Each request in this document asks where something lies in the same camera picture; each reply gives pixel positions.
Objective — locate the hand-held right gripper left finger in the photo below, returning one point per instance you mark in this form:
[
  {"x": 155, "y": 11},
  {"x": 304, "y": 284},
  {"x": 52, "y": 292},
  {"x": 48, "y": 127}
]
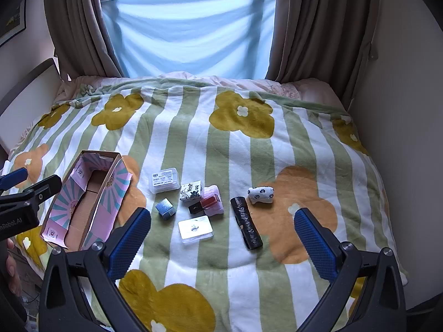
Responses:
[{"x": 128, "y": 245}]

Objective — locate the framed wall poster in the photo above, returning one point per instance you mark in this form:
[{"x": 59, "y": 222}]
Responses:
[{"x": 12, "y": 22}]

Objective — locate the bed headboard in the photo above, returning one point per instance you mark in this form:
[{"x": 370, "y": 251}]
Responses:
[{"x": 27, "y": 93}]

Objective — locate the white printed tissue pack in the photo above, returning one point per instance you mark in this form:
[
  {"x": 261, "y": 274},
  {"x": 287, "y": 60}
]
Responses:
[{"x": 191, "y": 191}]

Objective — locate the striped flower blanket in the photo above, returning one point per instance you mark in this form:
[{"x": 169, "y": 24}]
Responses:
[{"x": 221, "y": 138}]

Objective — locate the printed cardboard box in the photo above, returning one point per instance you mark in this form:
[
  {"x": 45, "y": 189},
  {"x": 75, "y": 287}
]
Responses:
[{"x": 86, "y": 200}]

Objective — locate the person's left hand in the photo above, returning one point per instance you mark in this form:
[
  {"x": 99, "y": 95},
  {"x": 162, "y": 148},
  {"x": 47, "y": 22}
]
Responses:
[{"x": 13, "y": 268}]

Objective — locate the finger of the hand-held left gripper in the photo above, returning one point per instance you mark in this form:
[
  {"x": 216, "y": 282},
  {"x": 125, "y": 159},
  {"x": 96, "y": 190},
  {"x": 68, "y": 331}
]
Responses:
[
  {"x": 13, "y": 179},
  {"x": 43, "y": 187}
]

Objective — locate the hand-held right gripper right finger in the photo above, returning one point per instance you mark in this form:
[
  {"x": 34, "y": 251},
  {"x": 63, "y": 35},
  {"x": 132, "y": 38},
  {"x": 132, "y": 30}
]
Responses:
[{"x": 315, "y": 245}]

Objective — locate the brown curtain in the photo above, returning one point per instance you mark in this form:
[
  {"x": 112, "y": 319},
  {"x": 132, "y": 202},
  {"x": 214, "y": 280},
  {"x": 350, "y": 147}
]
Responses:
[
  {"x": 318, "y": 24},
  {"x": 79, "y": 24}
]

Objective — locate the small blue cube box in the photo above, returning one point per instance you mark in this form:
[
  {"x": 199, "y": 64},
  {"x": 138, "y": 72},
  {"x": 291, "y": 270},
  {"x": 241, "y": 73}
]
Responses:
[{"x": 165, "y": 209}]

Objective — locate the small red black box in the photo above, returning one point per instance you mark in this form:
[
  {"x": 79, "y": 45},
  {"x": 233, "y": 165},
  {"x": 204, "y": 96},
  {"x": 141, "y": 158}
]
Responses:
[{"x": 208, "y": 202}]

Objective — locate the black bag roll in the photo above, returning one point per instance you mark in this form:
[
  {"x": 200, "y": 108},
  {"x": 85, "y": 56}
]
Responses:
[{"x": 246, "y": 223}]

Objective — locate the pink quilt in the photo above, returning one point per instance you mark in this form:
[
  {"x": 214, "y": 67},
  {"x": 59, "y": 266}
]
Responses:
[{"x": 242, "y": 82}]

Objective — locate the labelled clear plastic case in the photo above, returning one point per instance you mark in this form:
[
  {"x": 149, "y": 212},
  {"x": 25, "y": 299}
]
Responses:
[{"x": 164, "y": 180}]

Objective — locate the light blue sheet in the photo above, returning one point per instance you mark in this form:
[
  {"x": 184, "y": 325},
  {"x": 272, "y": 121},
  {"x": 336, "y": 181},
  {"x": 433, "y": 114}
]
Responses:
[{"x": 190, "y": 31}]

